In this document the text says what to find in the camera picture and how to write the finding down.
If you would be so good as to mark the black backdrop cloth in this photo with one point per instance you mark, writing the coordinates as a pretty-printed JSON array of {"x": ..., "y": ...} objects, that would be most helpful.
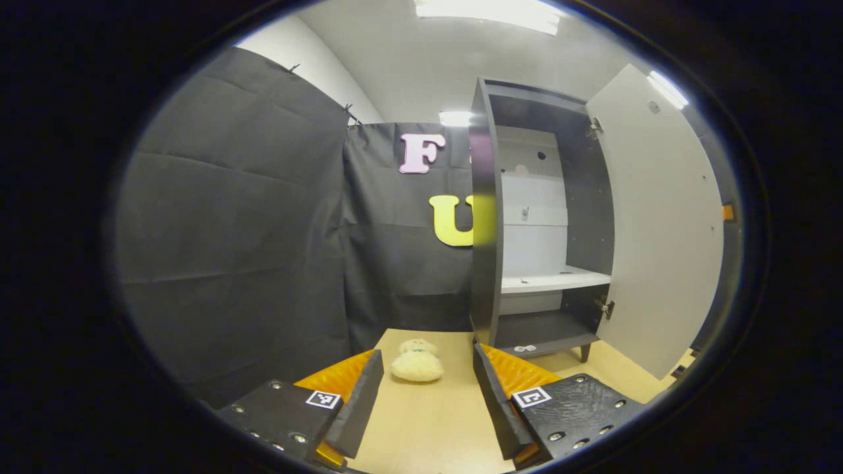
[{"x": 230, "y": 230}]

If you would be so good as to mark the dark grey cabinet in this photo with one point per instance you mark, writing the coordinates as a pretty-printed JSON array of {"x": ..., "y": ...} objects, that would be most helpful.
[{"x": 486, "y": 276}]

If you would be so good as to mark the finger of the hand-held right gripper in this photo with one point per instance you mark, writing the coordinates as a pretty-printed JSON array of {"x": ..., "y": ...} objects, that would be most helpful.
[{"x": 727, "y": 212}]

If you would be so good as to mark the large ceiling light panel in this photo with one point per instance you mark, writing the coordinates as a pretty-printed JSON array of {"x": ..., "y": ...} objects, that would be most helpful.
[{"x": 487, "y": 13}]

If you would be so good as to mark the cream plush toy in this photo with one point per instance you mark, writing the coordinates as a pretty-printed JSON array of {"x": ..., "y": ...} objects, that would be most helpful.
[{"x": 417, "y": 363}]

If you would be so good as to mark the metal door hinge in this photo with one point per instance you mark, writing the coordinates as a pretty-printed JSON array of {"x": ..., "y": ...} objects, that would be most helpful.
[
  {"x": 604, "y": 308},
  {"x": 595, "y": 128}
]

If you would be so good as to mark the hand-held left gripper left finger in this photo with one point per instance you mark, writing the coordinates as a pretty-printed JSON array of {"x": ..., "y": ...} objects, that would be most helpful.
[{"x": 355, "y": 408}]

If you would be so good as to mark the light grey cabinet door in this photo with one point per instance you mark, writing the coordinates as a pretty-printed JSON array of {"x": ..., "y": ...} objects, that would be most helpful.
[{"x": 658, "y": 230}]

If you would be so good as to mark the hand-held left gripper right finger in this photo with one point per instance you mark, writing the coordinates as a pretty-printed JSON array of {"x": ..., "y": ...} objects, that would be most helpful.
[{"x": 504, "y": 415}]

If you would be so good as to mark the white cabinet shelf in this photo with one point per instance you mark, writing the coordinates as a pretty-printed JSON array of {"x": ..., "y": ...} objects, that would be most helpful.
[{"x": 553, "y": 281}]

